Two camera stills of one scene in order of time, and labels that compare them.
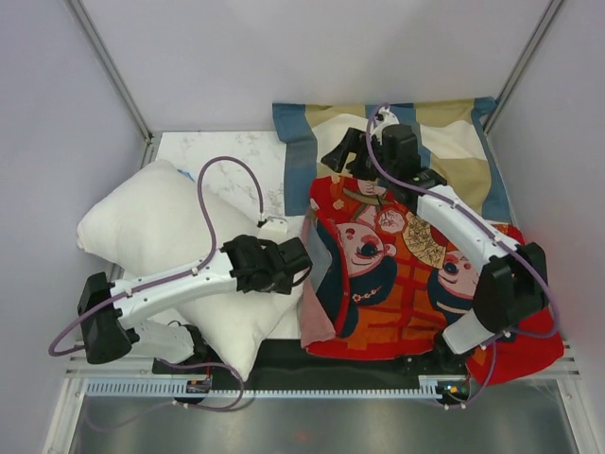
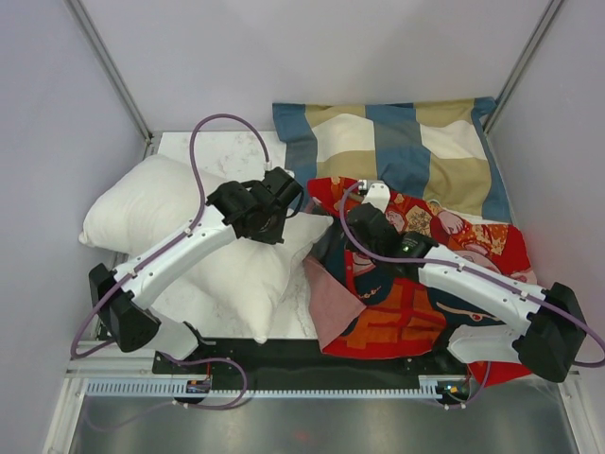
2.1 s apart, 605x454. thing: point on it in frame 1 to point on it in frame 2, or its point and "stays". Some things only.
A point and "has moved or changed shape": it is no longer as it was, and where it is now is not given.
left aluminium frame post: (117, 78) stays
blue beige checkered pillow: (457, 138) stays
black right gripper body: (374, 165) to (364, 245)
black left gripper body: (282, 285) to (273, 231)
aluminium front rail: (80, 366) stays
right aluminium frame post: (535, 40) stays
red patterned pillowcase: (380, 288) has moved or changed shape
